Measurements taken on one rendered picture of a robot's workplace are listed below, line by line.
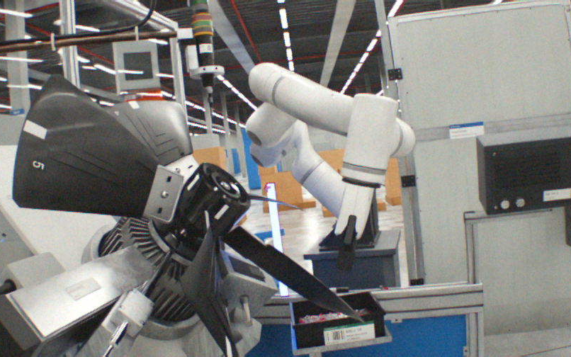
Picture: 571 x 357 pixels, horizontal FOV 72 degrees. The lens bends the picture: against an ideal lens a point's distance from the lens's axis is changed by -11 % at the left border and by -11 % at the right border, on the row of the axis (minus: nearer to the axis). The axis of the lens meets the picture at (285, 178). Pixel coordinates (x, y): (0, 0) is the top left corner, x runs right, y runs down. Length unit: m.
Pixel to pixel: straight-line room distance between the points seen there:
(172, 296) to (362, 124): 0.45
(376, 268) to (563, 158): 0.67
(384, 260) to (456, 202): 1.28
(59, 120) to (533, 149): 1.02
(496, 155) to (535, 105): 1.62
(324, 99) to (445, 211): 1.85
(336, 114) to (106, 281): 0.55
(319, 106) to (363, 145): 0.15
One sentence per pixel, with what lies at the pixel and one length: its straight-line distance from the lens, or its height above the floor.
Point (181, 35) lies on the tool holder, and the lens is 0.92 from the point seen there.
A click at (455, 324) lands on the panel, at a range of 1.30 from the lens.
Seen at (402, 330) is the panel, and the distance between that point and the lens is 1.30.
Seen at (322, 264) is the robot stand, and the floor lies 0.89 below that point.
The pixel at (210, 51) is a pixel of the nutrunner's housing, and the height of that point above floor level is 1.49.
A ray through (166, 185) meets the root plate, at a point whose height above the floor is 1.24.
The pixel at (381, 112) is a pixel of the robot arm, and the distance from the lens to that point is 0.80.
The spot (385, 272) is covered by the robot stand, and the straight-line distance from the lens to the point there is 1.46.
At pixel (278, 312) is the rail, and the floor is 0.82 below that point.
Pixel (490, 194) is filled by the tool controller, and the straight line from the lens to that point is 1.18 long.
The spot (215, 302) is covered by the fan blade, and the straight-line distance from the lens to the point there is 0.55.
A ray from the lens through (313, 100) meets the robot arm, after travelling 0.90.
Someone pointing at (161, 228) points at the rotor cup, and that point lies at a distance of 0.79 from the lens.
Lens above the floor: 1.26
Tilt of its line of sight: 3 degrees down
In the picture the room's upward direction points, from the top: 7 degrees counter-clockwise
